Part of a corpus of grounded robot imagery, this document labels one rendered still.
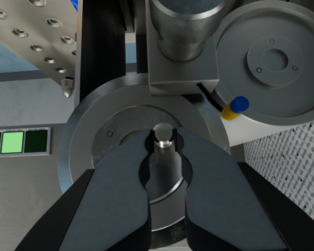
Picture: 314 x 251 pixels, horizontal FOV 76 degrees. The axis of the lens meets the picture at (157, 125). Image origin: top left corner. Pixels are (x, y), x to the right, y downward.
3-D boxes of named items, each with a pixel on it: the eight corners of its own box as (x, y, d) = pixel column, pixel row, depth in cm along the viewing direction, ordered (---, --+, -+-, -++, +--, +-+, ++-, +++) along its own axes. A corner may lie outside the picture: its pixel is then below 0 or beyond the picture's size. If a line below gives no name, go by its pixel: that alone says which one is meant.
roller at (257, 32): (332, -6, 18) (366, 123, 16) (236, 93, 43) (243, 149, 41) (200, 4, 19) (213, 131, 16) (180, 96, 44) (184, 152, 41)
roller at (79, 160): (238, 121, 16) (173, 264, 14) (193, 148, 41) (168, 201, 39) (113, 62, 17) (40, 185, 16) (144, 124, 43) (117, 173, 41)
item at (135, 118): (74, 132, 16) (159, 87, 16) (84, 136, 18) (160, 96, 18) (116, 225, 14) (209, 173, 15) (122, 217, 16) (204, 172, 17)
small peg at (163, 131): (150, 124, 13) (172, 119, 13) (152, 132, 15) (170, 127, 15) (155, 146, 12) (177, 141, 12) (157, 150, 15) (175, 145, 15)
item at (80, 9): (85, -73, 23) (79, 78, 19) (125, 47, 46) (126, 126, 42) (80, -73, 23) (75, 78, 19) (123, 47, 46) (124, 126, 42)
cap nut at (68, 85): (72, 77, 51) (71, 94, 50) (78, 83, 55) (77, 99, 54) (58, 78, 51) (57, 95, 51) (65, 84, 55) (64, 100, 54)
